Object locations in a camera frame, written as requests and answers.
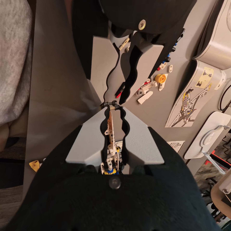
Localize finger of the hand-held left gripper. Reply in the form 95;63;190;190
87;35;120;105
119;31;164;105

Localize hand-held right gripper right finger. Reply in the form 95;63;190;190
120;106;165;166

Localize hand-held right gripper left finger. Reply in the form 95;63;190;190
65;106;110;165

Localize black lego connector piece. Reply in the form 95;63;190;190
103;101;121;111

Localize yellow lego wheel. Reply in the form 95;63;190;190
155;74;167;84

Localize white yellow lego helicopter model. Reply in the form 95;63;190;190
100;110;127;175

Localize tan lego pin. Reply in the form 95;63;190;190
118;38;130;51

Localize white pointed lego panel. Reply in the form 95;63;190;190
138;91;153;105

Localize yellow lego panel piece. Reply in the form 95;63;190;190
29;160;40;173

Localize lego instruction sheet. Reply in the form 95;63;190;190
165;66;227;128

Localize striped sticker sheet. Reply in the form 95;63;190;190
166;141;185;154

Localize red and black pins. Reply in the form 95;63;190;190
115;86;125;98

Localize white moulded plastic panel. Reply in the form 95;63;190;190
184;111;231;159

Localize metal bracket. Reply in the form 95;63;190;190
202;151;226;175

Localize black cable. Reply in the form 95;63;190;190
218;84;231;111

